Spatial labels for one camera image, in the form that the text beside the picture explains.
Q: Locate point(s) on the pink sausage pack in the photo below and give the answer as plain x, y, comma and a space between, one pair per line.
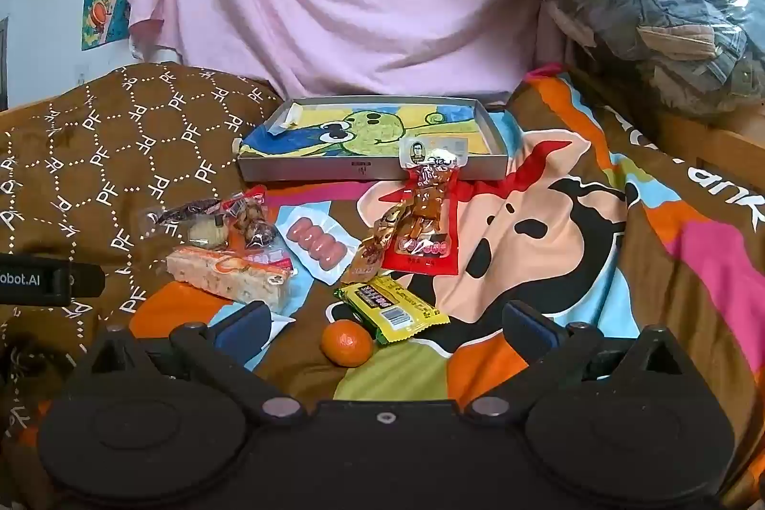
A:
314, 241

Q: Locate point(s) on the colourful cartoon blanket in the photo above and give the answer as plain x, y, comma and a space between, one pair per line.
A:
538, 223

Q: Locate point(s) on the wooden bed frame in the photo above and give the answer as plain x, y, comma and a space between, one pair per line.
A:
717, 151

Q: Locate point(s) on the gold snack packet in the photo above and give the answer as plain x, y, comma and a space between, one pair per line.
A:
367, 256

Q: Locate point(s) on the tangerine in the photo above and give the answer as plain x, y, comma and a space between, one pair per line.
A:
346, 344

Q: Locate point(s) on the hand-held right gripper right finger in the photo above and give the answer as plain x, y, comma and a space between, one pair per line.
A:
529, 331

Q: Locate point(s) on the clear packet of dark snack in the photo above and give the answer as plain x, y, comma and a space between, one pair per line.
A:
179, 214

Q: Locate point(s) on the brown patterned blanket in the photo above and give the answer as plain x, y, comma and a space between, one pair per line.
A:
89, 139

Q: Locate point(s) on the round pastry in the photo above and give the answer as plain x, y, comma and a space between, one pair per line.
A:
206, 234

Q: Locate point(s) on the grey shallow box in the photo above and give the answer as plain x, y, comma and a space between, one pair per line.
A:
299, 169

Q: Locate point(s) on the yellow-green snack packet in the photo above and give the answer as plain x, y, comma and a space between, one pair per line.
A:
388, 307

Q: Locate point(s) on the red packet of braised eggs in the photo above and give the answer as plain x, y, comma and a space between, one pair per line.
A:
254, 226

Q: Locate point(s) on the red snack packet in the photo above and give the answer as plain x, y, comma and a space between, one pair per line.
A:
424, 254

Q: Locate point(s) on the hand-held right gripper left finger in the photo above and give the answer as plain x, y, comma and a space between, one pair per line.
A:
245, 329

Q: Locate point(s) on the rice cracker bar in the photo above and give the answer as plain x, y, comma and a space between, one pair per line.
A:
227, 280

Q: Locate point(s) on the clear pack of brown snack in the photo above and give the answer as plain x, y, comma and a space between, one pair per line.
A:
427, 193

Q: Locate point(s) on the cartoon frog lining sheet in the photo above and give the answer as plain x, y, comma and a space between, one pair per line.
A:
370, 127

